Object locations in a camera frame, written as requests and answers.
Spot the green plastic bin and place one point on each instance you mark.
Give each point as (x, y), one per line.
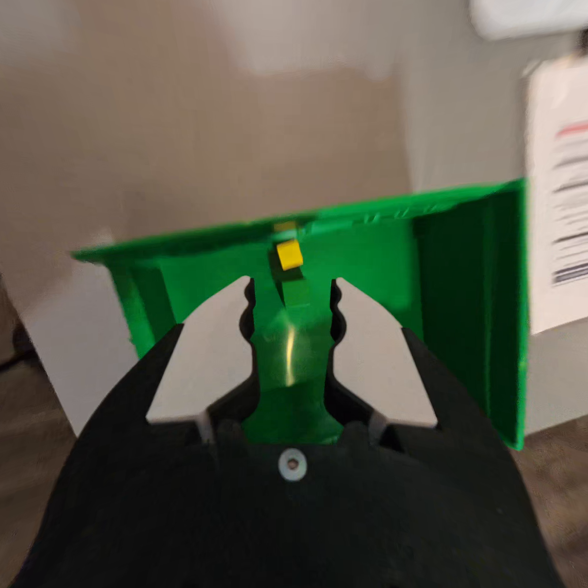
(367, 275)

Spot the white plastic tray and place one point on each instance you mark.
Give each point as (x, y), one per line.
(528, 16)

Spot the yellow wooden cube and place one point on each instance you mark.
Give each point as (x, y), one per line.
(289, 256)

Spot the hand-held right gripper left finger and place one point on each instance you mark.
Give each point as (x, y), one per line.
(202, 363)

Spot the green wooden cube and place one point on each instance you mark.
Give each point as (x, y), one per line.
(296, 294)

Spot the grey desk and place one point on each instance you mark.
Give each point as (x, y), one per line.
(459, 115)

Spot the printed instruction sheet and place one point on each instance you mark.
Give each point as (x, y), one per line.
(565, 229)

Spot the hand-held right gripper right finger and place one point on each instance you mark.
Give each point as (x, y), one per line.
(381, 367)

